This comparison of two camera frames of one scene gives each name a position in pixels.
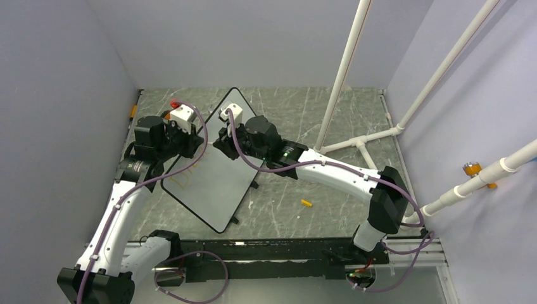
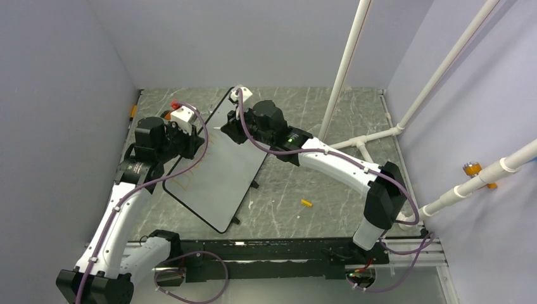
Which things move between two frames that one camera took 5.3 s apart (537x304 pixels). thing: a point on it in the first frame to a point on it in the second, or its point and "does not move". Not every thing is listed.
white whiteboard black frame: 213,187 does not move
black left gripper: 192,139 does not move
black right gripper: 224,143 to 232,128
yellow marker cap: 306,202 does not move
